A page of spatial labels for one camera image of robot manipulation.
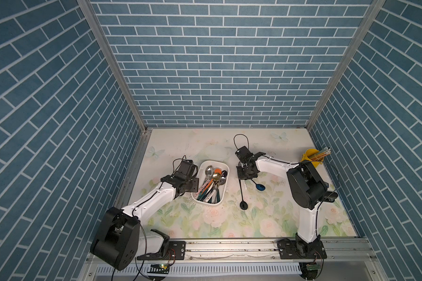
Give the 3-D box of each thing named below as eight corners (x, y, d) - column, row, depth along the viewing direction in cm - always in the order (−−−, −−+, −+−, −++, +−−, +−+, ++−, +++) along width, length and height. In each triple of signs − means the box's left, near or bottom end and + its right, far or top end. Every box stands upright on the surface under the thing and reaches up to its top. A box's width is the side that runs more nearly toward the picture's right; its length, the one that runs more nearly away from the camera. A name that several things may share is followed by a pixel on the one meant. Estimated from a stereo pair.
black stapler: (324, 202, 91) (328, 198, 87) (321, 195, 93) (326, 191, 89) (334, 202, 91) (339, 198, 87) (331, 195, 93) (336, 191, 89)
